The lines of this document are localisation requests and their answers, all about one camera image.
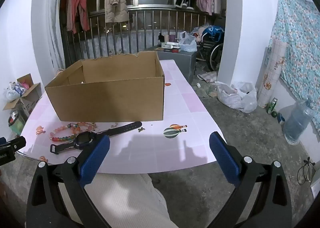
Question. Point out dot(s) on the red hanging coat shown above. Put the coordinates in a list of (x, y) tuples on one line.
[(77, 8)]

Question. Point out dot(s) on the metal balcony railing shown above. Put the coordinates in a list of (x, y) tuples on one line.
[(144, 29)]

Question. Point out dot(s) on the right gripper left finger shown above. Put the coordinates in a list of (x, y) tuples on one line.
[(45, 206)]

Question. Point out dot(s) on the brown cardboard box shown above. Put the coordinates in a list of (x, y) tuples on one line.
[(120, 88)]

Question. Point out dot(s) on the white plastic bag on cabinet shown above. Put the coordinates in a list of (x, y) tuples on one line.
[(187, 42)]

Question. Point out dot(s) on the floral blue hanging cloth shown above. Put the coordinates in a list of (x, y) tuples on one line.
[(297, 24)]

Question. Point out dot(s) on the rolled floral mat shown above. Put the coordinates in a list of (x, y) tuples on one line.
[(272, 72)]

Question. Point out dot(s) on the person lap in white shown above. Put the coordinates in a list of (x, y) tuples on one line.
[(129, 200)]

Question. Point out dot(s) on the green can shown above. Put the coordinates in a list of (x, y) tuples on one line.
[(271, 105)]

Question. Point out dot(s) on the small cardboard box with items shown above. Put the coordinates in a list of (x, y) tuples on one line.
[(22, 95)]

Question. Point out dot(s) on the grey cabinet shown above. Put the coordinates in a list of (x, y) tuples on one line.
[(186, 61)]

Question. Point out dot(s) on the white plastic bag on floor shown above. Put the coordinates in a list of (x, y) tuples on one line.
[(241, 96)]

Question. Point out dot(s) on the clear water jug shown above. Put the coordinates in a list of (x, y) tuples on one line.
[(298, 121)]

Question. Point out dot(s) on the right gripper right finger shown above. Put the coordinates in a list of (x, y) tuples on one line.
[(272, 206)]

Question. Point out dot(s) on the black smart watch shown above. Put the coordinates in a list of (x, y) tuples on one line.
[(86, 138)]

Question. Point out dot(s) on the wheelchair with clothes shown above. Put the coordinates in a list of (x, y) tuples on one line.
[(209, 39)]

